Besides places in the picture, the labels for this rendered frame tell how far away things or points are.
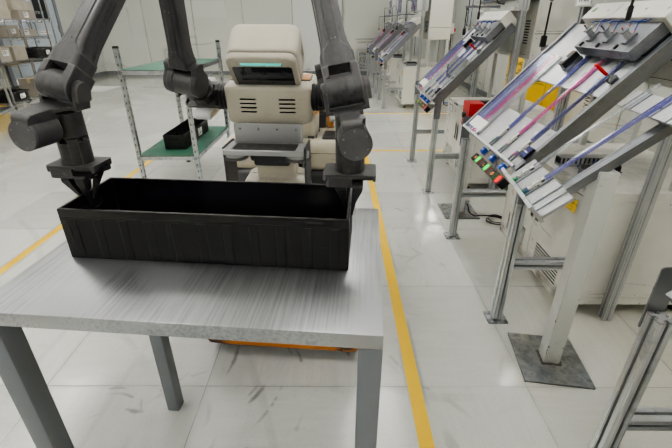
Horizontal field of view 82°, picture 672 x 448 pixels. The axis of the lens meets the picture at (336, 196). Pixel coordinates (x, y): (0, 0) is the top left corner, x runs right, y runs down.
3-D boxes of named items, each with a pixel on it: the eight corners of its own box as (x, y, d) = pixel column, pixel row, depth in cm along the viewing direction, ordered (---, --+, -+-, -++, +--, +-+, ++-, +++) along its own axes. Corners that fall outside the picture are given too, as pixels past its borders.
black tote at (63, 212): (352, 228, 91) (353, 184, 86) (348, 271, 75) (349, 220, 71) (121, 218, 95) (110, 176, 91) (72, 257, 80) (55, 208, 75)
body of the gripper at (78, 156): (94, 176, 78) (84, 140, 75) (46, 174, 78) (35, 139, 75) (114, 165, 84) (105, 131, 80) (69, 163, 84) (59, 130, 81)
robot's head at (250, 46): (244, 56, 128) (230, 19, 114) (306, 56, 126) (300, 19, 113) (237, 91, 122) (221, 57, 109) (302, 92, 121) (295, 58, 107)
